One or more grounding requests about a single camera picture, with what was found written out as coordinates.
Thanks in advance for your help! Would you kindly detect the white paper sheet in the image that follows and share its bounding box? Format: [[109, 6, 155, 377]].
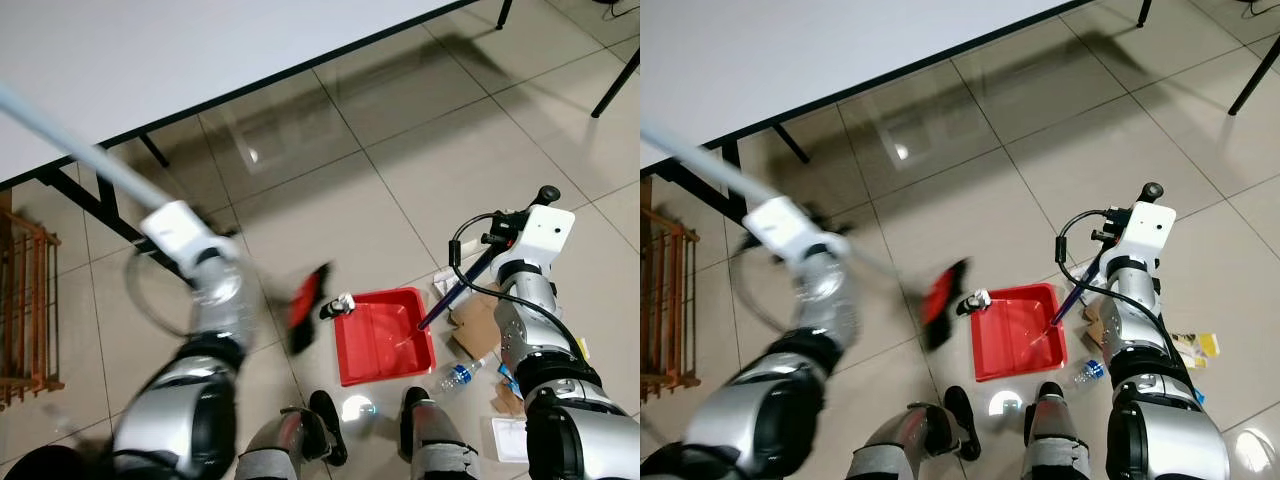
[[490, 415, 532, 464]]

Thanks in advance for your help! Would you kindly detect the black slanted table leg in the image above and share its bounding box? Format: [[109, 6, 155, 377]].
[[1228, 62, 1280, 117], [590, 45, 641, 120]]

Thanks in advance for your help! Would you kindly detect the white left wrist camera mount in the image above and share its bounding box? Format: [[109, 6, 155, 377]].
[[140, 200, 217, 267], [745, 197, 827, 262]]

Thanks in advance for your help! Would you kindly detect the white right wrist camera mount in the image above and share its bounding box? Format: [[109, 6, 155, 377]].
[[1105, 202, 1177, 277], [497, 205, 576, 282]]

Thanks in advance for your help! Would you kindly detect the white table black frame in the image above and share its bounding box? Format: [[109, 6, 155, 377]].
[[0, 0, 516, 281], [640, 0, 1154, 231]]

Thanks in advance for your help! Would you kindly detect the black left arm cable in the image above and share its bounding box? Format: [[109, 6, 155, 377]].
[[124, 250, 197, 338]]

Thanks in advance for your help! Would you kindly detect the brown wooden slatted rack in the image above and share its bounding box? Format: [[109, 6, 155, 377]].
[[640, 180, 702, 402], [0, 195, 64, 407]]

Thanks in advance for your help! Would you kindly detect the red dustpan blue handle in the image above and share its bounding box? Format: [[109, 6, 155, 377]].
[[333, 185, 562, 388], [972, 182, 1165, 383]]

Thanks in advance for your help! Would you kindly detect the brown cardboard piece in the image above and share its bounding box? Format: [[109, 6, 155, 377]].
[[447, 290, 507, 362], [1084, 290, 1107, 347]]

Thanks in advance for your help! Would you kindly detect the robot left leg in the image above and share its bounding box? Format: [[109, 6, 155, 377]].
[[850, 385, 987, 480], [235, 390, 350, 480]]

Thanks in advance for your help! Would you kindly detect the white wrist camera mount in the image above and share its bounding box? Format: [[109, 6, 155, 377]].
[[140, 200, 217, 267], [745, 197, 827, 262], [1105, 202, 1177, 277], [497, 205, 576, 282]]

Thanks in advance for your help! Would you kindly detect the grey pole red head broom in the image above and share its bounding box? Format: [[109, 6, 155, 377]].
[[640, 118, 974, 352], [0, 82, 335, 357]]

